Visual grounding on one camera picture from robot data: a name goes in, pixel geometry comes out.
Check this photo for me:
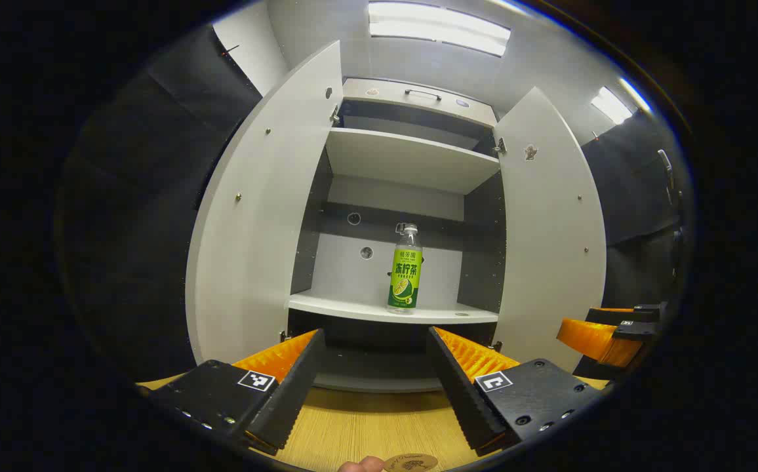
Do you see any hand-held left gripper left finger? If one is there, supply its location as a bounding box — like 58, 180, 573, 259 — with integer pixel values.
148, 328, 327, 456

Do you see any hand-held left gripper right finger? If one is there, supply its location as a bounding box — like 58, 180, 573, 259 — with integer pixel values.
426, 326, 610, 458

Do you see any round brown coaster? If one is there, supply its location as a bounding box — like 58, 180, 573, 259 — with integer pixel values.
382, 452, 439, 472

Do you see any white cabinet door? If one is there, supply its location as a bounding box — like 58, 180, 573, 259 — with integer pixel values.
186, 39, 345, 384
492, 87, 608, 373

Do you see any green label clear bottle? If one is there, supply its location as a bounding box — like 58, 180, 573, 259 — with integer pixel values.
387, 223, 424, 315

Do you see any white cabinet shelf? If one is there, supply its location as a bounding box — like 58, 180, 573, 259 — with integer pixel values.
287, 292, 500, 325
325, 127, 502, 195

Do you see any white and grey cabinet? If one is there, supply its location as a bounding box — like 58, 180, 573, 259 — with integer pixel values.
287, 77, 508, 394

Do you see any black backdrop cloth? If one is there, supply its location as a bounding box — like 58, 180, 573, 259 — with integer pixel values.
582, 108, 691, 309
58, 23, 265, 387

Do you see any grey metal bar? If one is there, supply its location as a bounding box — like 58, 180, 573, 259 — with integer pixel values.
656, 149, 681, 210

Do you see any small ceiling light panel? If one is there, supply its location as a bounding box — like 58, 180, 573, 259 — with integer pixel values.
590, 85, 635, 125

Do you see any large ceiling light panel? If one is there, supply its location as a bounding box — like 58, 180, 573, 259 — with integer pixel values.
367, 1, 512, 58

